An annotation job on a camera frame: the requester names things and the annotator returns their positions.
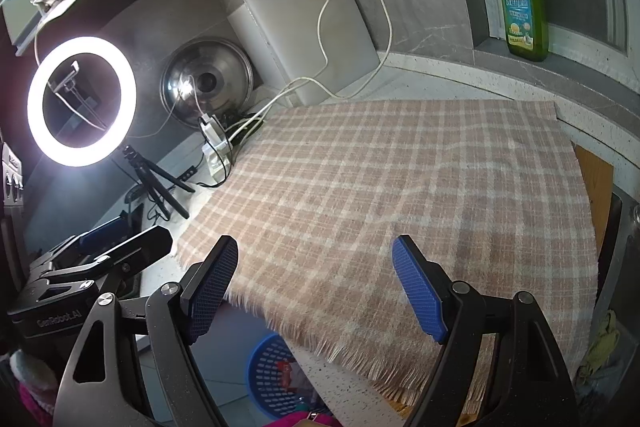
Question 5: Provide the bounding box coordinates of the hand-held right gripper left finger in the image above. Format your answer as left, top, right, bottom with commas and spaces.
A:
52, 234, 241, 427

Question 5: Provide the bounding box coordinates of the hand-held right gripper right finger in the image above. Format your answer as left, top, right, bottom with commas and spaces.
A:
391, 234, 581, 427

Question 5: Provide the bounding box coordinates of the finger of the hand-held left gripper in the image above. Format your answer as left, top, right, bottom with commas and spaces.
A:
40, 226, 173, 293
27, 216, 132, 275

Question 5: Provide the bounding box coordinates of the blue plastic basket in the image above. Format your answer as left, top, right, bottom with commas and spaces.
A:
246, 333, 326, 423

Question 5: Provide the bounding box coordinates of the red white snack bag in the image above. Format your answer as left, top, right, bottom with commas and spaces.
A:
275, 359, 301, 388

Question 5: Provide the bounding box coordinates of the person's left forearm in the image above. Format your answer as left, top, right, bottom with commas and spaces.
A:
7, 349, 58, 415

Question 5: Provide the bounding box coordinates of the black tripod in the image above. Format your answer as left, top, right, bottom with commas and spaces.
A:
122, 146, 197, 220

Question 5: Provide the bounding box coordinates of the silver knob panel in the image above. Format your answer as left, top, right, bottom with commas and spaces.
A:
0, 142, 26, 208

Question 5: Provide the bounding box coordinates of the white power strip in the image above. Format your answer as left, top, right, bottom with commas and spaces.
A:
202, 142, 235, 180

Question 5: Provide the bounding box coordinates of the plaid fringed cloth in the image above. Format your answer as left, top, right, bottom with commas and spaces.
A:
172, 99, 601, 415

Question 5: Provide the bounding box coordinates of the white charger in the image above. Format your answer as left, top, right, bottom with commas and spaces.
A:
199, 116, 226, 146

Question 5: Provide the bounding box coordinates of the phone holder clamp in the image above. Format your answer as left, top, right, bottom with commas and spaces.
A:
47, 61, 108, 130

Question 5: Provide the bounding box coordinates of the yellow green cloth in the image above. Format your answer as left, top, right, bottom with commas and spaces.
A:
575, 309, 621, 388

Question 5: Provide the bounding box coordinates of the steel pot lid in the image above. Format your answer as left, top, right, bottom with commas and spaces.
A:
160, 36, 254, 128

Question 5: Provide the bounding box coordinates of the grey cutting board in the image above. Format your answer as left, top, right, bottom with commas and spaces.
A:
242, 0, 381, 105

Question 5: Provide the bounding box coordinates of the white ring light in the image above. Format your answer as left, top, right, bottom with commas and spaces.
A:
26, 36, 138, 168

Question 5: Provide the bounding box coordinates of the thin white charger cable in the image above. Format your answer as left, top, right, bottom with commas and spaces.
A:
135, 74, 208, 138

